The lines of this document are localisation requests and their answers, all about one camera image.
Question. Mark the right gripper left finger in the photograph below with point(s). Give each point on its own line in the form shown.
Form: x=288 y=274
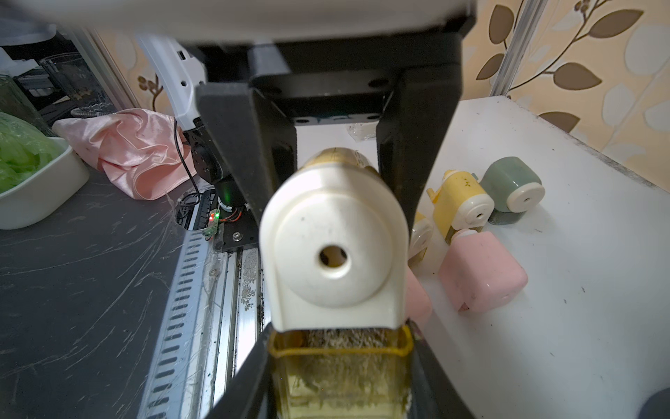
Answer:
x=249 y=394

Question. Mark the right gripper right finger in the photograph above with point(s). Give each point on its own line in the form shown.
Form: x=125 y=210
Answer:
x=432 y=393

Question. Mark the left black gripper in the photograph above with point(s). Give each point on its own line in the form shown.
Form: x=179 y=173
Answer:
x=411 y=80

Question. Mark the yellow transparent shavings tray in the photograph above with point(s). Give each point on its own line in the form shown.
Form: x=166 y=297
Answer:
x=342 y=373

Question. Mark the pink sharpener front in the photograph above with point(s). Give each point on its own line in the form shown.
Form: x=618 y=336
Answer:
x=419 y=307

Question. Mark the pink sharpener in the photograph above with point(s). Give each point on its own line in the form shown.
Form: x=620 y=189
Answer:
x=479 y=274
x=419 y=307

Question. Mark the yellow sharpener front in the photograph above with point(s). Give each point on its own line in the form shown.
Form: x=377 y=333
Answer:
x=334 y=245

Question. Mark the yellow sharpener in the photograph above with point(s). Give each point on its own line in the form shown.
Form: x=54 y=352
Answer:
x=334 y=245
x=421 y=234
x=460 y=203

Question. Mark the green pencil sharpener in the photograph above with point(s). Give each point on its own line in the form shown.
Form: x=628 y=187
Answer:
x=514 y=187

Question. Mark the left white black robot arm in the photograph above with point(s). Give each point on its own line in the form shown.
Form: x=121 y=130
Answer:
x=193 y=120

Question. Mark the pink cloth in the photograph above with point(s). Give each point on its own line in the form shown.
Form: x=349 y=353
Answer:
x=140 y=151

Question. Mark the grey trash bin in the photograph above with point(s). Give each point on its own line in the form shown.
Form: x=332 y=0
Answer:
x=657 y=406

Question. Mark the white bowl green bags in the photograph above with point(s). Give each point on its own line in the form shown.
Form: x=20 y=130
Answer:
x=38 y=173

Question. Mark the slotted grey cable duct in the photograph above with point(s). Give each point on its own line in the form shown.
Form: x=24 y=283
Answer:
x=165 y=394

